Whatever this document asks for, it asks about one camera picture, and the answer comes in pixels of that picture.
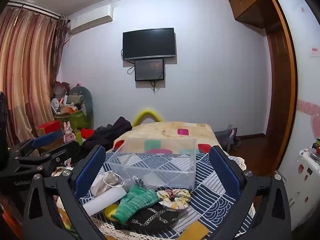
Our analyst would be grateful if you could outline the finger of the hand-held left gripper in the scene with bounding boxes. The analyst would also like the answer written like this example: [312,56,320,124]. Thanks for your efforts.
[9,129,64,157]
[14,140,81,172]

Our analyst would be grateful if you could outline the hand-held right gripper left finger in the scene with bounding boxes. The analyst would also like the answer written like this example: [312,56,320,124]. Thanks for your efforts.
[22,145,108,240]

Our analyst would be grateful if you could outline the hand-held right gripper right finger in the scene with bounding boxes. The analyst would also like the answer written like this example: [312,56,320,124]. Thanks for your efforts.
[209,145,292,240]

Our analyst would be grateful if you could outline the red box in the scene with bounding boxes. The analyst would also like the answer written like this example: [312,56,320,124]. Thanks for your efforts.
[36,120,62,137]

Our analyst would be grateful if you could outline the pink bunny toy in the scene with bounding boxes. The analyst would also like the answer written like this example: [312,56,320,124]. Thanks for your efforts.
[63,121,77,143]

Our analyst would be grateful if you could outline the red cloth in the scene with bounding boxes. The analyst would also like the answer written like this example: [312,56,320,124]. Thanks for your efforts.
[81,128,96,139]

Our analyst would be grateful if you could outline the white foam roll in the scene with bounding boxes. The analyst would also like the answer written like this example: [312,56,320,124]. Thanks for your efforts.
[82,187,127,217]

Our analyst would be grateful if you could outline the blue patterned tablecloth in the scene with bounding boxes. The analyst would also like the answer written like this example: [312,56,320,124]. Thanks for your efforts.
[80,152,251,238]

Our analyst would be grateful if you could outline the grey cloth bag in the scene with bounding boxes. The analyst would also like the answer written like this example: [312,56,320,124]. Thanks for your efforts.
[214,127,238,153]

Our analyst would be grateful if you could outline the green cardboard box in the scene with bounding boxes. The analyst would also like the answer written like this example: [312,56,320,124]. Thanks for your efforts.
[68,110,88,131]

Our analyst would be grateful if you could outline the cluttered pile of household goods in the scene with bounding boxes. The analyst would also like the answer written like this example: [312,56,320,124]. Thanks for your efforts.
[51,81,86,117]

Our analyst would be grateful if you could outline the yellow round sponge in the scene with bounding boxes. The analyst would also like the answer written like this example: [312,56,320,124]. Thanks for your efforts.
[104,204,119,221]

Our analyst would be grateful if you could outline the dark clothes pile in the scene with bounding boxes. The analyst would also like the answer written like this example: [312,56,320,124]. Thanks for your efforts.
[82,116,133,153]

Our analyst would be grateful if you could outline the clear crinkled plastic wrap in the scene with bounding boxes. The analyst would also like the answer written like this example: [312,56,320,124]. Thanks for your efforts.
[122,176,144,193]

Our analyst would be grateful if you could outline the floral printed cloth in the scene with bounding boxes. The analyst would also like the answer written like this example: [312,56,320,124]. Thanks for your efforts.
[53,195,76,232]

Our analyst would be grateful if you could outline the green knitted gloves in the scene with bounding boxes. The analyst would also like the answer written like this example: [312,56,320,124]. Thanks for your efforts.
[111,184,160,224]

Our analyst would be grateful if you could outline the floral fabric scrunchie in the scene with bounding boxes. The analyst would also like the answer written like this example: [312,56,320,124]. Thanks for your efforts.
[157,189,192,210]

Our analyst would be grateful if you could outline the dark green round chair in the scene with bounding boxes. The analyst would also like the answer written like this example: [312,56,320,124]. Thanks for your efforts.
[70,86,94,128]

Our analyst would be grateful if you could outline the clear plastic box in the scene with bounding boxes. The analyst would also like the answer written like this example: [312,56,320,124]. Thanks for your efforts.
[106,137,197,190]

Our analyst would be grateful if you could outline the yellow flat card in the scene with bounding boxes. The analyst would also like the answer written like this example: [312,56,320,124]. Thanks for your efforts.
[179,220,210,240]

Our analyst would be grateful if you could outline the striped brown curtain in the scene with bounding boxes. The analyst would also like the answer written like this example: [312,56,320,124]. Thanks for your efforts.
[0,4,68,148]

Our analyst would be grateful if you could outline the yellow patchwork blanket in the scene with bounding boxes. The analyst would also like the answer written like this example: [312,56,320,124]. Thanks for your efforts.
[112,121,221,156]

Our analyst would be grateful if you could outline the white sticker-covered cabinet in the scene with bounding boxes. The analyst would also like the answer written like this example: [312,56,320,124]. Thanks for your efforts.
[284,149,320,231]

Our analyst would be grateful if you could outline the yellow foam hoop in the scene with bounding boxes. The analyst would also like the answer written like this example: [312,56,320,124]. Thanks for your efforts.
[132,108,165,128]

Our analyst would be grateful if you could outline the wooden wardrobe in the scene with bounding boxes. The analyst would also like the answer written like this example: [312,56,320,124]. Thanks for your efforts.
[229,0,298,178]

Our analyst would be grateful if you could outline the white sliding door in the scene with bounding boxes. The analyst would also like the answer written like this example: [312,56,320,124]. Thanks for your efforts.
[274,0,320,178]

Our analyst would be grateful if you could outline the white air conditioner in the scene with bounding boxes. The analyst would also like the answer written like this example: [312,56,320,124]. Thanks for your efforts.
[68,6,114,36]

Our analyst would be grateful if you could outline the beige drawstring pouch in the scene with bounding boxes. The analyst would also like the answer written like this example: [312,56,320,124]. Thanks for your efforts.
[90,171,124,195]

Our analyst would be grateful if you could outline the black chain-pattern cloth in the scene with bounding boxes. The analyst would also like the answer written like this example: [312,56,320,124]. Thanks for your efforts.
[126,201,181,231]

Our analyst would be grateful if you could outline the black monitor cable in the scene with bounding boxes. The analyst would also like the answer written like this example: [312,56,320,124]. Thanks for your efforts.
[149,80,161,93]

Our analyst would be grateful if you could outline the small black wall monitor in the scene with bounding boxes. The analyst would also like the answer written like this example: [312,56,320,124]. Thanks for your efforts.
[134,58,166,82]

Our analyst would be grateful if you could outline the curtain rail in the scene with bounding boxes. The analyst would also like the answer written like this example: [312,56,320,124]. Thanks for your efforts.
[7,1,64,20]

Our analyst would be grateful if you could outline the black wall television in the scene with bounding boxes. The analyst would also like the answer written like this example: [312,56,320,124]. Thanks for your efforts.
[122,28,177,61]

